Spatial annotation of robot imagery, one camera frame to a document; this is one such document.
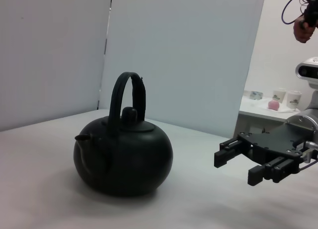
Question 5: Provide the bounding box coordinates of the blue controller cable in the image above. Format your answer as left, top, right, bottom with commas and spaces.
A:
281, 0, 308, 25

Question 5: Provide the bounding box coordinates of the grey gripper cable with connector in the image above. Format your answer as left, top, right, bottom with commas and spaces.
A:
297, 141, 318, 171

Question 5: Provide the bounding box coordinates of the black handheld controller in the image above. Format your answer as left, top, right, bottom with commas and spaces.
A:
298, 0, 318, 30

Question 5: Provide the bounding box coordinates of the black round teapot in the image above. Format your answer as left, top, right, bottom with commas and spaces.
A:
73, 71, 174, 198

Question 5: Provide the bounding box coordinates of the white crumpled sheet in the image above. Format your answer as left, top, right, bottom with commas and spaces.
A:
258, 97, 300, 113

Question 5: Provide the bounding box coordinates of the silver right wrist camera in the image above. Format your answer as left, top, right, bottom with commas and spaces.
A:
295, 56, 318, 87

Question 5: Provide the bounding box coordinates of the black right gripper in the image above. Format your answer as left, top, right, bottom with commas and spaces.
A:
214, 123, 315, 186

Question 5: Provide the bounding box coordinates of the white side table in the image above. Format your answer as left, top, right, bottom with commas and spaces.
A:
237, 96, 303, 138

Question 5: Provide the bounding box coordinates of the pink round object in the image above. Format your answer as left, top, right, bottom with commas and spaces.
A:
267, 99, 280, 111

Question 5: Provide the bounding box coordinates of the clear plastic container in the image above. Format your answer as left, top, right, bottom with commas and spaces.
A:
244, 90, 263, 101

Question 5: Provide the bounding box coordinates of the person's hand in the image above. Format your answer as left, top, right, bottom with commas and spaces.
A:
293, 15, 315, 44

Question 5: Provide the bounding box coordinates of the white printed paper cup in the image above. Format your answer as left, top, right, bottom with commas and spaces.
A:
272, 87, 287, 104
287, 90, 303, 110

